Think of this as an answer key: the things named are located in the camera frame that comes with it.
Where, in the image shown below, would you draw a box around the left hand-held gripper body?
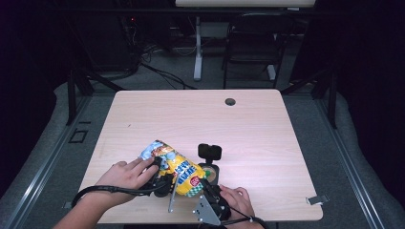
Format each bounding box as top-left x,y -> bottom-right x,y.
149,176 -> 180,214

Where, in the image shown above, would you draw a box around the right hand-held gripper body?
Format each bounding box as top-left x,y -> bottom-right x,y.
192,190 -> 231,226

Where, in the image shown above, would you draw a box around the yellow spouted seasoning pouch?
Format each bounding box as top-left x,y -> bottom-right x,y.
139,139 -> 211,198

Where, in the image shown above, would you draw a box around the glass seasoning jar black lid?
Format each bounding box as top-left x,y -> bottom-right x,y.
197,142 -> 223,187

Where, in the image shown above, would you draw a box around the person's right hand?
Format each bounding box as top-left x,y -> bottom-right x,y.
220,185 -> 256,220

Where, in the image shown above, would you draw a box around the person's left hand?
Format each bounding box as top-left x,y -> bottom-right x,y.
95,156 -> 160,204

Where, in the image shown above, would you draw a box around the black metal stand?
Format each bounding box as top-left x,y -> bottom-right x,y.
66,68 -> 125,126
280,68 -> 338,130

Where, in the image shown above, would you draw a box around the white desk leg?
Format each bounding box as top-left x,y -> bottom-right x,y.
193,16 -> 203,81

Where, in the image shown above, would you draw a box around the black equipment with red light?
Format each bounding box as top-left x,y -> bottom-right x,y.
118,13 -> 142,68

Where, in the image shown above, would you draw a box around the black folding chair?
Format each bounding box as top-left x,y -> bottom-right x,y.
222,12 -> 295,90

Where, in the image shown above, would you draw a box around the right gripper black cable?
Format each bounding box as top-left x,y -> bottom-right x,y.
223,205 -> 269,229

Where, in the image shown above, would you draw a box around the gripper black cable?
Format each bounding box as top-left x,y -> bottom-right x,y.
71,181 -> 167,208
223,205 -> 269,229

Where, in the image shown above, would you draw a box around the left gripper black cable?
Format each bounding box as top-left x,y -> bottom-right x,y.
71,181 -> 167,208

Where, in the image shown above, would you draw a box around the black floor cables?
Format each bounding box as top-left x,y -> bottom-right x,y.
139,61 -> 197,91

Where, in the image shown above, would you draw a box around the aluminium floor rail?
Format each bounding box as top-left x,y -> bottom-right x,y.
313,94 -> 387,229
3,94 -> 94,229

